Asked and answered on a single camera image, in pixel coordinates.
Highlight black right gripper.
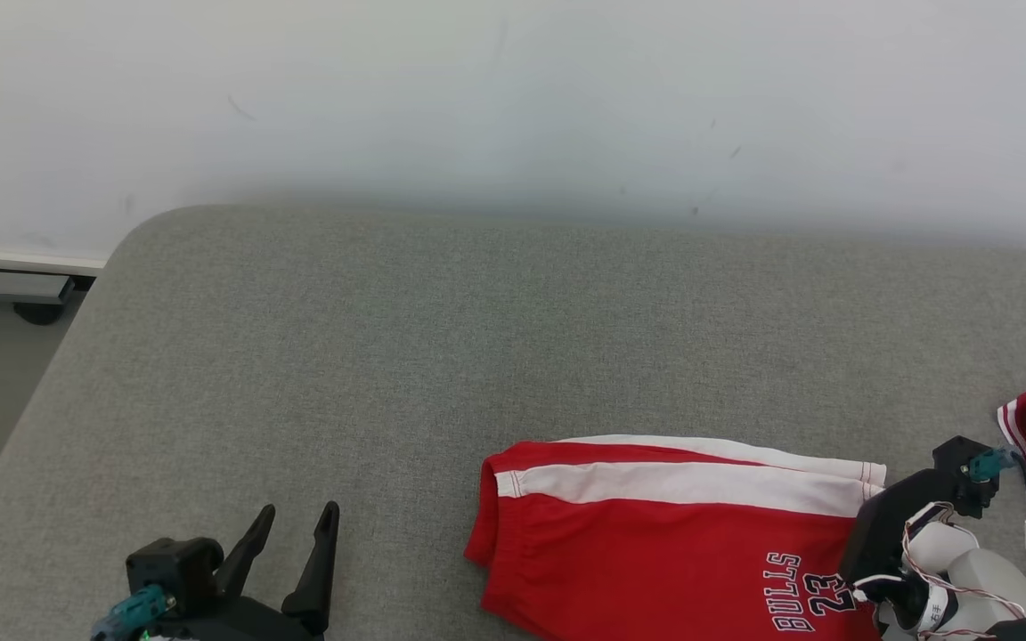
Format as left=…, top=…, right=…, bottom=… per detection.
left=838, top=469, right=968, bottom=629

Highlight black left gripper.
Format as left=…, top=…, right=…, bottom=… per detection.
left=148, top=501, right=341, bottom=641

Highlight red white Bulls shorts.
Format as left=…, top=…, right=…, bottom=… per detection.
left=464, top=434, right=888, bottom=641

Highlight grey fabric sofa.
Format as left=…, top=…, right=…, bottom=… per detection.
left=0, top=205, right=1026, bottom=641

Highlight teal right camera connector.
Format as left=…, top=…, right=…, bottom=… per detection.
left=967, top=448, right=1018, bottom=482

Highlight teal camera connector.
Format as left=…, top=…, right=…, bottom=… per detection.
left=967, top=448, right=1018, bottom=482
left=90, top=583, right=177, bottom=641

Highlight teal left camera connector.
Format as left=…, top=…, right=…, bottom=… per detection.
left=90, top=583, right=177, bottom=641

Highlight grey metal rail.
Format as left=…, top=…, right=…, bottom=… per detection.
left=0, top=267, right=95, bottom=305

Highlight white wall baseboard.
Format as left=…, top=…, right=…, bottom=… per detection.
left=0, top=249, right=109, bottom=275

